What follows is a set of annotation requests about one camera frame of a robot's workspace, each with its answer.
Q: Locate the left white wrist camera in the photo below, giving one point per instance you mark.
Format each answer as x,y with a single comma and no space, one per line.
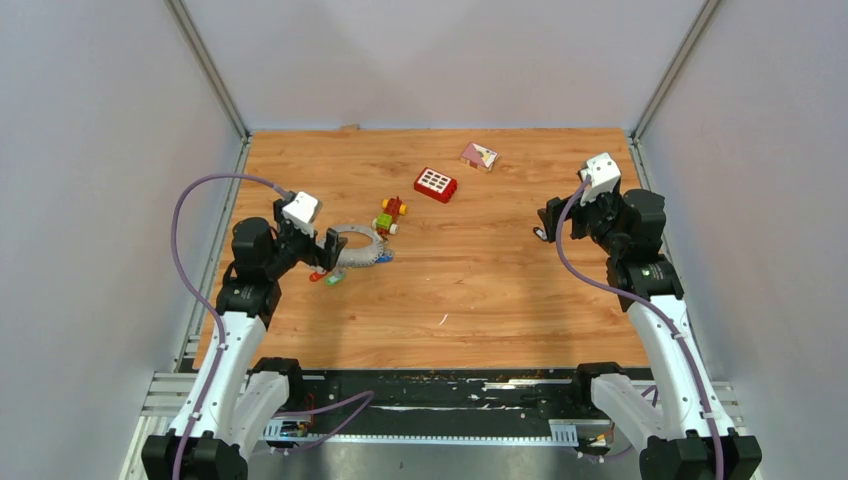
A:
301,209

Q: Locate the bunch of coloured keys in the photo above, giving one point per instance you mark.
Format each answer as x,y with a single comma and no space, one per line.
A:
339,273

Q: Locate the pink picture toy block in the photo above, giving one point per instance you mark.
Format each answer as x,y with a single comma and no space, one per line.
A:
479,157

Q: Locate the left aluminium frame post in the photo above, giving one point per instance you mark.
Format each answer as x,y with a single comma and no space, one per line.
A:
185,24

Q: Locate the colourful toy brick car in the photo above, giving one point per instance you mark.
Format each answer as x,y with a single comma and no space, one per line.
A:
386,222

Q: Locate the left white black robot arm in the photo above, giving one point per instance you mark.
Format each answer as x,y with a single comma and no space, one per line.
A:
233,397

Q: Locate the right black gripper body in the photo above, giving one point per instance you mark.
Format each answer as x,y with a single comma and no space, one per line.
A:
594,219

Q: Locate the right aluminium frame post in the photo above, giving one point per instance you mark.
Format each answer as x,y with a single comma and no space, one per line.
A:
688,44

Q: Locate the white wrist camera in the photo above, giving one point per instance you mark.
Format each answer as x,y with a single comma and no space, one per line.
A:
602,175
301,209

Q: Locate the red window toy brick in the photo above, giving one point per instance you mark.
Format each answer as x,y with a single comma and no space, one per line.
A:
435,185

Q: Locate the small silver key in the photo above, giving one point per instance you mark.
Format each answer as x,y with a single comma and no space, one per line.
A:
540,233

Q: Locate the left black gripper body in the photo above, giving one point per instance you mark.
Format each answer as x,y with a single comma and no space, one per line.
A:
295,245

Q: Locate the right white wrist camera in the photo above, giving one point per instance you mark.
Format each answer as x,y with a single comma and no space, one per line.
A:
602,175

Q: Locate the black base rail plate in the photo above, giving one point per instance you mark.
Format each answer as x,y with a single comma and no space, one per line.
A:
472,407

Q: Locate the aluminium frame post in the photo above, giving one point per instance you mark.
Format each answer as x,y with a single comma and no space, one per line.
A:
688,44
185,24

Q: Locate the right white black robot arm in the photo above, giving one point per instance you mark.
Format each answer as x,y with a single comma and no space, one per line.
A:
689,435

